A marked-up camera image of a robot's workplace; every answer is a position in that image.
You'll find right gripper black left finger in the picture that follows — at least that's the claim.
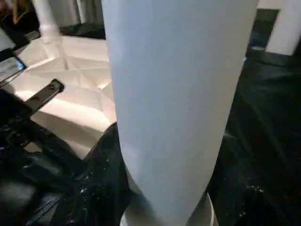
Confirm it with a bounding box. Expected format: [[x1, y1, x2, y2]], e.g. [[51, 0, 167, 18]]
[[51, 123, 135, 226]]

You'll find white plastic table top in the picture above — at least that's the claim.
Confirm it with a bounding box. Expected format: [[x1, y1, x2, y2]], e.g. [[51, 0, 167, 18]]
[[0, 35, 119, 161]]

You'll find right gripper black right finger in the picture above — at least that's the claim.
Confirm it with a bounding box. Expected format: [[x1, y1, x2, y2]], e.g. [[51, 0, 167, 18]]
[[207, 134, 301, 226]]

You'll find black plastic mat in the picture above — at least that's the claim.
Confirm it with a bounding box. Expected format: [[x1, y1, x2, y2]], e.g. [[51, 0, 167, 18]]
[[0, 21, 301, 226]]

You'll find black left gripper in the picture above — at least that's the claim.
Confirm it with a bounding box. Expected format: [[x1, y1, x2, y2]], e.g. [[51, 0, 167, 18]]
[[0, 79, 83, 189]]

